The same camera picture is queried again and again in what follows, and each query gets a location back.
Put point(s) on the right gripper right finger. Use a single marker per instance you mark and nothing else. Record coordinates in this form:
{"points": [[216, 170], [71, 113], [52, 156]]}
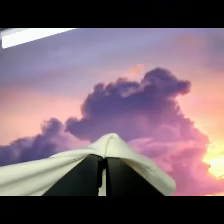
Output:
{"points": [[128, 180]]}

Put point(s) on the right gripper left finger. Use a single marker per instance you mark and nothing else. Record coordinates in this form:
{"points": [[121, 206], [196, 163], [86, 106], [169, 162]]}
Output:
{"points": [[81, 178]]}

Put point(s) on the cream pants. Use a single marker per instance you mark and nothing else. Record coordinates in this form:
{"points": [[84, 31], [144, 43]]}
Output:
{"points": [[36, 173]]}

